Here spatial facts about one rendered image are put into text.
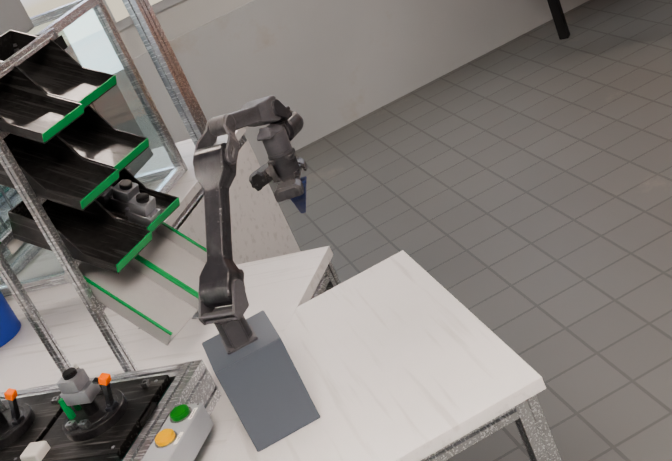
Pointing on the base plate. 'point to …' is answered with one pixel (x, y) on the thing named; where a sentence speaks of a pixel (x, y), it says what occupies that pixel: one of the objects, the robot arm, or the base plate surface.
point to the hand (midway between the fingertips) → (298, 199)
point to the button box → (194, 428)
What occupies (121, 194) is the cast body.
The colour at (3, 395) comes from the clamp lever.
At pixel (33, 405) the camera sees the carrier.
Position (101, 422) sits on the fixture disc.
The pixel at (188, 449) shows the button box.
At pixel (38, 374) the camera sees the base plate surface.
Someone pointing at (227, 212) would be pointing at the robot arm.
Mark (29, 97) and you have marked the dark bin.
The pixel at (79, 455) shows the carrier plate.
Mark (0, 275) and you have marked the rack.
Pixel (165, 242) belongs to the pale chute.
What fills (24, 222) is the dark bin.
